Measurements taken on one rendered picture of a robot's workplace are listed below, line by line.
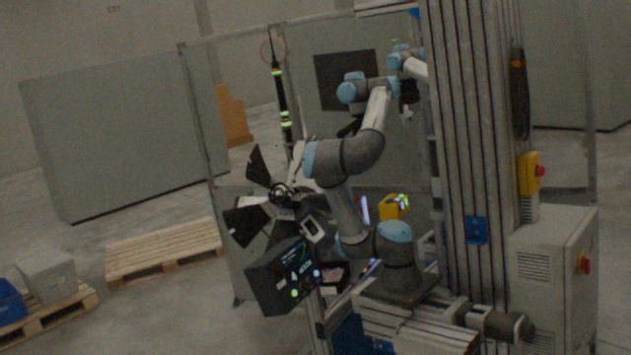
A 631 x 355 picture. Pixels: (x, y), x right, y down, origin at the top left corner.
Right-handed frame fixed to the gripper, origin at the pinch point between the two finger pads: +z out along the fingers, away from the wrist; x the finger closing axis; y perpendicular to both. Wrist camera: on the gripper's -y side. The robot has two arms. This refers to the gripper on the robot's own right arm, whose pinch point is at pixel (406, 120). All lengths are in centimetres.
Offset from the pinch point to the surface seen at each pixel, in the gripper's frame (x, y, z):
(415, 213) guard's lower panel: 45, -20, 65
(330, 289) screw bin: -51, -25, 64
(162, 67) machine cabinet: 322, -493, -34
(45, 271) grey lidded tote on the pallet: -21, -326, 103
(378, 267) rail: -27, -13, 64
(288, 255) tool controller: -96, -10, 25
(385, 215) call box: -3.6, -15.9, 46.8
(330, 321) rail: -74, -12, 65
